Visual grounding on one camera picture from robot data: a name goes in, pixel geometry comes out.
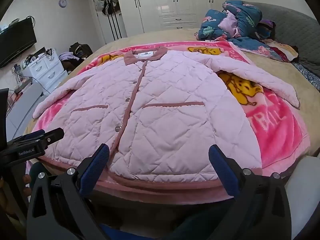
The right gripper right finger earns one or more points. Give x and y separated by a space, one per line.
260 209

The pink cartoon bear blanket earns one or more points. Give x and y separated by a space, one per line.
270 122

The white door with bags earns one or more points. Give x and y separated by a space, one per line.
109 20

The white drawer cabinet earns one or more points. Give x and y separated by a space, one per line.
47 70

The blue flamingo print quilt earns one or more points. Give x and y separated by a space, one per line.
243 25

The pink quilted jacket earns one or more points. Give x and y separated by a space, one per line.
160 119

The grey quilted headboard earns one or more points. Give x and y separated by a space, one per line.
295 29

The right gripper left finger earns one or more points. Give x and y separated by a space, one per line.
57 209

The lavender clothes pile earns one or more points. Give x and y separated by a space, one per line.
68 56

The black flat television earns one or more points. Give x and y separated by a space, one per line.
16 39

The black bag on floor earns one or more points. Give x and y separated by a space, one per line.
81 51

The colourful pillow by headboard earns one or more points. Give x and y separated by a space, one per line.
286 52

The round wall clock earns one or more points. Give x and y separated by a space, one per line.
62 3

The person's left hand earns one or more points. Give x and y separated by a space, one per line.
5 203

